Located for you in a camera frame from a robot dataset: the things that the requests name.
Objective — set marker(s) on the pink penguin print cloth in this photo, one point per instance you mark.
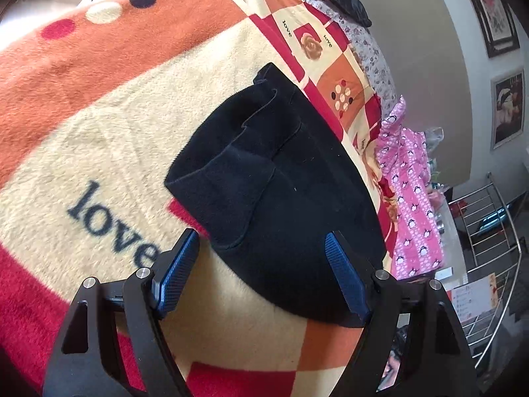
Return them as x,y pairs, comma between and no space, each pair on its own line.
413,198

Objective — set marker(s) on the floral bed sheet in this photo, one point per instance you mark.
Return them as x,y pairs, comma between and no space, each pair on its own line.
372,58

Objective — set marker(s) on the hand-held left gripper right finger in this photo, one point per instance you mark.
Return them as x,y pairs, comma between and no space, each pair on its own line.
345,273

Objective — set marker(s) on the red and white paper card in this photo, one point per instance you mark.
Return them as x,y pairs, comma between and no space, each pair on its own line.
475,297

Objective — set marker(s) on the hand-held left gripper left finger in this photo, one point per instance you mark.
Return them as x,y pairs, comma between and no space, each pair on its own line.
173,273

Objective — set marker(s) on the printed fleece blanket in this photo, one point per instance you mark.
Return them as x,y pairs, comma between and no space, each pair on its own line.
103,132

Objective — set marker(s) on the clear plastic bag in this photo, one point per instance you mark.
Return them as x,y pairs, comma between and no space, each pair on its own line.
434,136

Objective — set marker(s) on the light framed wall picture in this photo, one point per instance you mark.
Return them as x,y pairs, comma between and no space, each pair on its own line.
508,107

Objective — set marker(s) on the black pants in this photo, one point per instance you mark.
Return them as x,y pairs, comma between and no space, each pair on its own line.
281,198

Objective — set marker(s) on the dark framed wall picture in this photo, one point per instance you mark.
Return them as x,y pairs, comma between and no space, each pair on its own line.
492,4

